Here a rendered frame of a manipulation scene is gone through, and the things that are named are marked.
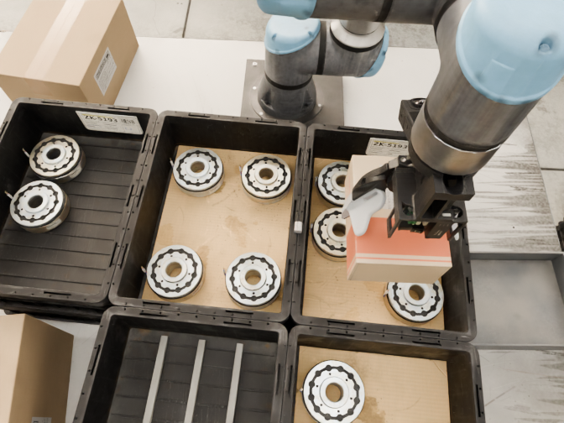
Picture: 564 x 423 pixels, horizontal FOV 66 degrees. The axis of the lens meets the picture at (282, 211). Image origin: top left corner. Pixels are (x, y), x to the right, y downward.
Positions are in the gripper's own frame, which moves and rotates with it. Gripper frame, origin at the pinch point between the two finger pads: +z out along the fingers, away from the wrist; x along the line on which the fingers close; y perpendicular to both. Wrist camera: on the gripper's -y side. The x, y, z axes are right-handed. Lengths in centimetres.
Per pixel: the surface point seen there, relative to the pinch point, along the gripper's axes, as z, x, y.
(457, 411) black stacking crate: 23.4, 14.3, 23.7
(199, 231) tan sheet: 26.8, -32.0, -7.4
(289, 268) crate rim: 18.1, -13.8, 2.4
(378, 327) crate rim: 16.6, 0.7, 12.1
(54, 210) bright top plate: 24, -60, -9
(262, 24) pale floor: 111, -31, -161
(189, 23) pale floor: 111, -69, -160
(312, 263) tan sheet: 26.7, -9.3, -1.7
